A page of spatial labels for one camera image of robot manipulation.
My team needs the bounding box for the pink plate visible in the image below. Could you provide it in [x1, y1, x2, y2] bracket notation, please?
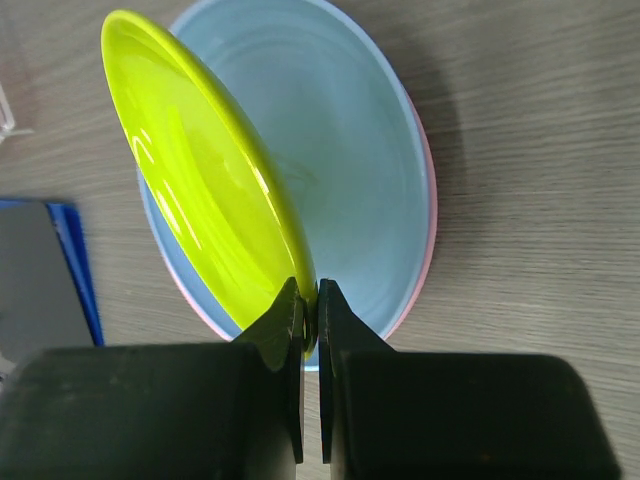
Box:
[161, 99, 438, 341]

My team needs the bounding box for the light blue plate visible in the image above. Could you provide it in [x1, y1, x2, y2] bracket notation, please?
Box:
[135, 0, 434, 372]

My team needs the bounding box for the blue board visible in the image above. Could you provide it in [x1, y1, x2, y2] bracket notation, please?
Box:
[1, 200, 104, 346]

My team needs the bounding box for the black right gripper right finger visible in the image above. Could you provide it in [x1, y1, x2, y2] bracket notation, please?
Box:
[318, 280, 621, 479]

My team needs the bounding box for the green plate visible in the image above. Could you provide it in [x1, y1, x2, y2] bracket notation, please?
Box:
[101, 10, 318, 351]

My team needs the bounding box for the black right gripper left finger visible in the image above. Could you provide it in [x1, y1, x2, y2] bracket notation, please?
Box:
[1, 279, 306, 479]

